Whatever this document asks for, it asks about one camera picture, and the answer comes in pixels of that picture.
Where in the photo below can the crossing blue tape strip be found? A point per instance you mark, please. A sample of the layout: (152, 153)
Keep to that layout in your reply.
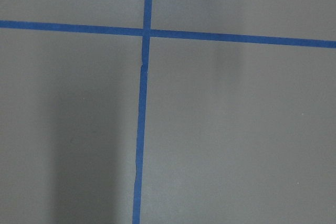
(10, 24)

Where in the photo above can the long blue tape strip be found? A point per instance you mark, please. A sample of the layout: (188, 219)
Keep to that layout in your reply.
(137, 191)

